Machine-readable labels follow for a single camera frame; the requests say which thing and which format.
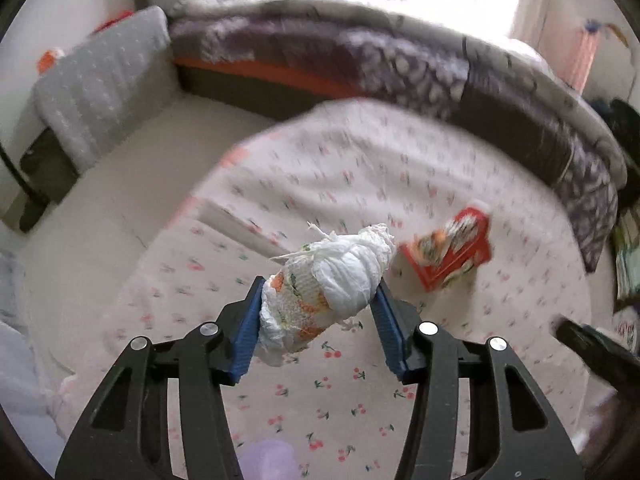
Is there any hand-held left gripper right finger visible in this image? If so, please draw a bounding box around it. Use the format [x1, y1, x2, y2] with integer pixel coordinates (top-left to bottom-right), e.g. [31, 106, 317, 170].
[370, 280, 586, 480]

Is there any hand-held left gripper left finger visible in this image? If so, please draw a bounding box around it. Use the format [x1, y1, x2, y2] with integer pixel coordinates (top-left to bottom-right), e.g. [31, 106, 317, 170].
[55, 276, 266, 480]

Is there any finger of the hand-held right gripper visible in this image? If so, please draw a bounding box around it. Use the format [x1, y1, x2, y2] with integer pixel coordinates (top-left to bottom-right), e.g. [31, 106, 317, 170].
[552, 317, 640, 396]

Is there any white diaper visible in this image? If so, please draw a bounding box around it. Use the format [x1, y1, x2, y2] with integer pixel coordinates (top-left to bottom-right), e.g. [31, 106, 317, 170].
[256, 221, 398, 368]

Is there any cherry print cloth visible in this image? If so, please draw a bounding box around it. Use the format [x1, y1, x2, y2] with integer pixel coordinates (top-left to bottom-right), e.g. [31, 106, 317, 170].
[47, 97, 593, 480]

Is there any red snack box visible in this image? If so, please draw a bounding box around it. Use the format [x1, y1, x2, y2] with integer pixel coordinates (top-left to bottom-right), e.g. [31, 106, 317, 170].
[398, 200, 493, 293]

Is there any pale purple soft object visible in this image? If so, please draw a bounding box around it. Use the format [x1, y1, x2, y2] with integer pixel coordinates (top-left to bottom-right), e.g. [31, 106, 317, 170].
[239, 439, 301, 480]

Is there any dark clothing pile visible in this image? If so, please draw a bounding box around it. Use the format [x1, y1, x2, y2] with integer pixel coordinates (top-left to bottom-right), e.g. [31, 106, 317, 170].
[590, 97, 640, 186]

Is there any white plastic sheet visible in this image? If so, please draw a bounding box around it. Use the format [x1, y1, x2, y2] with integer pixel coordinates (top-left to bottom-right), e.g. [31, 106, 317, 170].
[0, 250, 66, 461]

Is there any bed with grey headboard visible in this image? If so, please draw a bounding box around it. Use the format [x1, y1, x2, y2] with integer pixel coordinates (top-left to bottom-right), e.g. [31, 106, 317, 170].
[132, 0, 366, 121]

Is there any black curved stand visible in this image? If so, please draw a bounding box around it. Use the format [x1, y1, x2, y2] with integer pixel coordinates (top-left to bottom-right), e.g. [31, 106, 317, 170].
[0, 142, 51, 233]

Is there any black bin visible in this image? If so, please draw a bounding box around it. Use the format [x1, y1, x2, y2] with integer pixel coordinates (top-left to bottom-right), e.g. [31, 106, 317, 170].
[20, 127, 81, 206]

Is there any bed with patterned quilt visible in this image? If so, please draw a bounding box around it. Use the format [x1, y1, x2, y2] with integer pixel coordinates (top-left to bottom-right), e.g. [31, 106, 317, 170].
[167, 0, 628, 273]

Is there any pink box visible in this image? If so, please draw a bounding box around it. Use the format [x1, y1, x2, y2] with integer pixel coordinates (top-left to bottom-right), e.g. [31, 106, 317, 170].
[570, 30, 598, 93]

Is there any grey folded mattress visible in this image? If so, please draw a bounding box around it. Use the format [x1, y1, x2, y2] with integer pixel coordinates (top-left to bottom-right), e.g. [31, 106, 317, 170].
[32, 6, 173, 173]

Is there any orange and white object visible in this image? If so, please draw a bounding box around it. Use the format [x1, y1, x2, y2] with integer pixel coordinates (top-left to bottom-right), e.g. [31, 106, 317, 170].
[39, 47, 66, 73]

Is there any red cloth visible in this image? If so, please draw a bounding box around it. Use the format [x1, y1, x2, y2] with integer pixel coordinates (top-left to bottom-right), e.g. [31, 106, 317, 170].
[92, 9, 136, 33]

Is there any white curtain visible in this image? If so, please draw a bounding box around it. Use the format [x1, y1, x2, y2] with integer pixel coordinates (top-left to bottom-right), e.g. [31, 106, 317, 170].
[510, 0, 556, 46]

